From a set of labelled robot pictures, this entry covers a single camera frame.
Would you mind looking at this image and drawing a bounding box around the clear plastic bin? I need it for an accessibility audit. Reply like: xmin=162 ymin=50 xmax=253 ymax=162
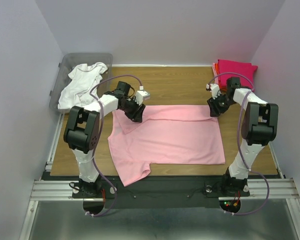
xmin=49 ymin=52 xmax=113 ymax=113

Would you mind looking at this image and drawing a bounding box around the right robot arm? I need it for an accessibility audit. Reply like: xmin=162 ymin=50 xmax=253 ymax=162
xmin=206 ymin=73 xmax=279 ymax=195

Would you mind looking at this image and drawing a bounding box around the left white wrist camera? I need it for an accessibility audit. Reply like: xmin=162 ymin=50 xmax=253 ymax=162
xmin=134 ymin=85 xmax=151 ymax=106

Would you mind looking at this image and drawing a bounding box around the light pink t-shirt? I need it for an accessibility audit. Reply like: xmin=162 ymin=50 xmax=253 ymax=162
xmin=108 ymin=105 xmax=226 ymax=187

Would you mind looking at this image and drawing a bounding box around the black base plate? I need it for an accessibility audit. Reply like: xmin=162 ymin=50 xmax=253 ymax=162
xmin=69 ymin=176 xmax=250 ymax=211

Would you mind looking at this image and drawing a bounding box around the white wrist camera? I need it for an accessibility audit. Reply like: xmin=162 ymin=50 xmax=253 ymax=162
xmin=134 ymin=85 xmax=151 ymax=106
xmin=206 ymin=83 xmax=222 ymax=100

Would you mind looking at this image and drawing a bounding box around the orange folded t-shirt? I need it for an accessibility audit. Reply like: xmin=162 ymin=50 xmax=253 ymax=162
xmin=212 ymin=63 xmax=227 ymax=91

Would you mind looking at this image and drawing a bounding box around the white t-shirt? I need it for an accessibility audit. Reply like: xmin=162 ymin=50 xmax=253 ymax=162
xmin=57 ymin=62 xmax=108 ymax=110

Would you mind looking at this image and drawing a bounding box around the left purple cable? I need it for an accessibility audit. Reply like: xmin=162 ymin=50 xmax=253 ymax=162
xmin=83 ymin=74 xmax=145 ymax=218

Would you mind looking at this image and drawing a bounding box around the purple cable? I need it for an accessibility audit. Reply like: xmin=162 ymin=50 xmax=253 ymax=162
xmin=206 ymin=72 xmax=270 ymax=217
xmin=83 ymin=74 xmax=145 ymax=218

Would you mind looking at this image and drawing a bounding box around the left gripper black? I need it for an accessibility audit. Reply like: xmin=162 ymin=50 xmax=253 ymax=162
xmin=120 ymin=96 xmax=146 ymax=123

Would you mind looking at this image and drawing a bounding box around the aluminium frame rail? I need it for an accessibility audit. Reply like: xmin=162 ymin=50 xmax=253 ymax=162
xmin=18 ymin=109 xmax=77 ymax=240

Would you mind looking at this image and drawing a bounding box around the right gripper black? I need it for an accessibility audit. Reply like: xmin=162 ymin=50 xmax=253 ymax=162
xmin=206 ymin=92 xmax=236 ymax=117

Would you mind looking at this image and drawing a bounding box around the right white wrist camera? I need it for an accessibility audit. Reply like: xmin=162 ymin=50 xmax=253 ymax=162
xmin=206 ymin=83 xmax=222 ymax=100

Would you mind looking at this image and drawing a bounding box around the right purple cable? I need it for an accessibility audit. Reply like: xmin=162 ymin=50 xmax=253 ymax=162
xmin=206 ymin=72 xmax=270 ymax=217

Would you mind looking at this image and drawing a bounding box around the magenta folded t-shirt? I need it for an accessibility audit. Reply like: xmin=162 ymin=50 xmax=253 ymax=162
xmin=217 ymin=59 xmax=258 ymax=89

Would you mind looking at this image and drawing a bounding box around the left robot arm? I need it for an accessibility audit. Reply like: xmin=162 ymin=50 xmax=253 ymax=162
xmin=63 ymin=81 xmax=150 ymax=198

